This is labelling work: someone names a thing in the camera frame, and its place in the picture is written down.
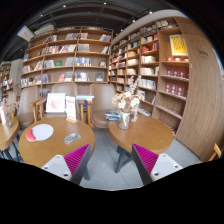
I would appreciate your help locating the beige armchair right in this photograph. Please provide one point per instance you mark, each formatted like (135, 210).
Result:
(102, 101)

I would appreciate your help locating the wooden table far left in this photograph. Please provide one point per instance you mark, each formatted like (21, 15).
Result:
(7, 136)

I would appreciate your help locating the wooden bookshelf right wall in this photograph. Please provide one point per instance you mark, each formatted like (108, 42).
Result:
(146, 52)

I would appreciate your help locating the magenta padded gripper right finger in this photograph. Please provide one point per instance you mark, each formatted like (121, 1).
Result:
(152, 166)

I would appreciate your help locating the beige armchair left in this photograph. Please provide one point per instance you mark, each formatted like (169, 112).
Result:
(27, 112)

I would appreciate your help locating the wooden chair corner right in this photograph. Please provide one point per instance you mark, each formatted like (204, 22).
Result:
(217, 152)

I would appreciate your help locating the white and red mouse pad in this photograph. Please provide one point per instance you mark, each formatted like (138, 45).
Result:
(39, 132)

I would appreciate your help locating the round wooden table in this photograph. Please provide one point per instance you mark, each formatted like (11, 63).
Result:
(147, 132)
(40, 152)

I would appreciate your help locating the wooden bookshelf wall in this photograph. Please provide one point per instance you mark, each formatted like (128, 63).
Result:
(78, 55)
(146, 52)

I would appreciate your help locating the beige armchair middle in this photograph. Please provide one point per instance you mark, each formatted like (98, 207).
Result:
(69, 89)

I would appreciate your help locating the glass vase with dried flowers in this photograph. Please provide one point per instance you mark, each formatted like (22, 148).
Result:
(127, 102)

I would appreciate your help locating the stack of books on chair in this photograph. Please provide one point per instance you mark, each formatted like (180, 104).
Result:
(112, 114)

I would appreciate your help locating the white standing display sign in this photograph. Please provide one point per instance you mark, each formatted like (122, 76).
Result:
(71, 108)

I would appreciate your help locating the round wooden table left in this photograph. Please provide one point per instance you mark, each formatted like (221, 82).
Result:
(40, 152)

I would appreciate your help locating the wooden bookshelf back wall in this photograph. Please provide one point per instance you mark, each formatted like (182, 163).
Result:
(78, 55)

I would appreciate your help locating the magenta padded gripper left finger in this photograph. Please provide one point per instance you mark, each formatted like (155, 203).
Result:
(70, 167)

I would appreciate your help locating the beige armchair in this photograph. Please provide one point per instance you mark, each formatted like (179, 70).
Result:
(69, 89)
(102, 101)
(27, 112)

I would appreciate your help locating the vase with flowers far left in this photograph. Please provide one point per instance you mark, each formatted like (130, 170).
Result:
(8, 106)

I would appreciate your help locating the yellow poster on shelf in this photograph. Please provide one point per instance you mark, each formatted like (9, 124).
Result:
(178, 46)

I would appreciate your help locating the white framed picture board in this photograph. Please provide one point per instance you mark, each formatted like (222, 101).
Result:
(55, 103)

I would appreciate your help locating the round wooden table right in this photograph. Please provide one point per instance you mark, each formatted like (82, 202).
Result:
(147, 132)

